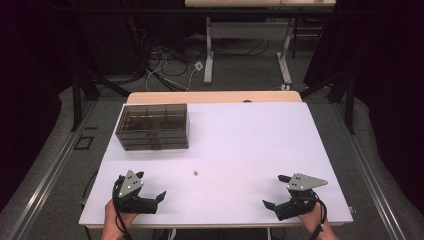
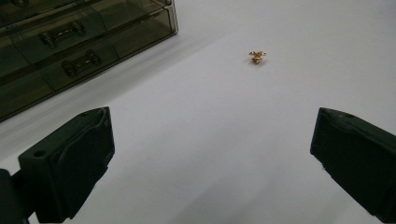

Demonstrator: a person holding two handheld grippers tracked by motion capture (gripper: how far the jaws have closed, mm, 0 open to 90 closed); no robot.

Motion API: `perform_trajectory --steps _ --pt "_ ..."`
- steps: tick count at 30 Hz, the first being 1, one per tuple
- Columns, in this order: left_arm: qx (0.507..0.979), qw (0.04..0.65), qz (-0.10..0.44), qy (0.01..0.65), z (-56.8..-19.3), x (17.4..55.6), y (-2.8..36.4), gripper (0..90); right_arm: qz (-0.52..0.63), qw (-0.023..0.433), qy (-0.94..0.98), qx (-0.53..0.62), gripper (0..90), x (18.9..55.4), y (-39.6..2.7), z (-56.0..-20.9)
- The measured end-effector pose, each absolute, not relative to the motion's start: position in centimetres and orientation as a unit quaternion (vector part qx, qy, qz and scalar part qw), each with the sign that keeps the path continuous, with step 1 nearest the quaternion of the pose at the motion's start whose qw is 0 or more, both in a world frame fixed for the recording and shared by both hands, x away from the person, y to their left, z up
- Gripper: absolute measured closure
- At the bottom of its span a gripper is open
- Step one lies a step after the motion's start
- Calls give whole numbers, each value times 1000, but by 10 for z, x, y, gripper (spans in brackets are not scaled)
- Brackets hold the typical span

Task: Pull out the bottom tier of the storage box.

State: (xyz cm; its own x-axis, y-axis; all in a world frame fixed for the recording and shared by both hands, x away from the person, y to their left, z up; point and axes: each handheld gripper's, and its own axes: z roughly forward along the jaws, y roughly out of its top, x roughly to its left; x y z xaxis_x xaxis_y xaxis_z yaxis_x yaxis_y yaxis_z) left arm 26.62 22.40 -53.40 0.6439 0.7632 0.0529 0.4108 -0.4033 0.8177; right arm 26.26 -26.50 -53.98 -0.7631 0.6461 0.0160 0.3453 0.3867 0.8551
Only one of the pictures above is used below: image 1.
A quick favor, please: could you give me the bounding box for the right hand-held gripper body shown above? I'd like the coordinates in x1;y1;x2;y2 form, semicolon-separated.
274;173;329;222

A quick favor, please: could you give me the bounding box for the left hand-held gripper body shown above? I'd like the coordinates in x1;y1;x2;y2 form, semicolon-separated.
112;170;158;214

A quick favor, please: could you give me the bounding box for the smoky plastic drawer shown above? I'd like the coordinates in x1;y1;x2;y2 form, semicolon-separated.
123;139;190;151
115;129;190;143

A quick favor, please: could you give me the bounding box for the smoky transparent drawer box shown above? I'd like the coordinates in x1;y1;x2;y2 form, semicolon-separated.
114;103;190;152

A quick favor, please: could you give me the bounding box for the person's left hand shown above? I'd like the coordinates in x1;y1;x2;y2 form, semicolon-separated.
104;199;140;231

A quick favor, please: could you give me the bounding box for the person's right hand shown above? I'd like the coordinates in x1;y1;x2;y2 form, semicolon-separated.
298;203;330;235

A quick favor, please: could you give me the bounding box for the black metal stand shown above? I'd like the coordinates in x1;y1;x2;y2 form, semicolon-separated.
299;70;356;135
70;70;132;132

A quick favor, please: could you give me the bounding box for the dark curtain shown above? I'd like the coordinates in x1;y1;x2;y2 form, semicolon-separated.
0;0;88;211
303;0;424;214

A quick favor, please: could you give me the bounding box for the white-legged wooden desk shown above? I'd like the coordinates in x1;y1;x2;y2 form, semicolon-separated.
184;0;337;86

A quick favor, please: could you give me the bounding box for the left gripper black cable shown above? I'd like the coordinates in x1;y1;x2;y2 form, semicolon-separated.
113;175;133;240

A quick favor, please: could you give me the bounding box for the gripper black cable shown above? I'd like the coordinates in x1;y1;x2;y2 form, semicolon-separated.
113;175;133;240
308;194;328;240

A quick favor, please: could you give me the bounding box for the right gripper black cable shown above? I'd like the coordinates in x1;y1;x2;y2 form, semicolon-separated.
308;194;328;240

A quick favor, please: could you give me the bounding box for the black floor hatch frame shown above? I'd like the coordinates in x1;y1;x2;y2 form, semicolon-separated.
73;134;95;151

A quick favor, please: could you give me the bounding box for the metal floor rail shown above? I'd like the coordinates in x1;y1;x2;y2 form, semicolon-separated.
9;99;98;240
333;102;407;240

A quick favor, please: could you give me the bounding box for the white floor cable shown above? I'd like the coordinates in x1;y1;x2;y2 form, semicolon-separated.
145;53;201;93

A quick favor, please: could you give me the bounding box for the bundle of black floor cables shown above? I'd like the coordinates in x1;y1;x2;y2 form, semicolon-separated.
146;34;208;78

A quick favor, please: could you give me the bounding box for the black stool frame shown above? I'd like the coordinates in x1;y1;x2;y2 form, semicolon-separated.
291;17;326;60

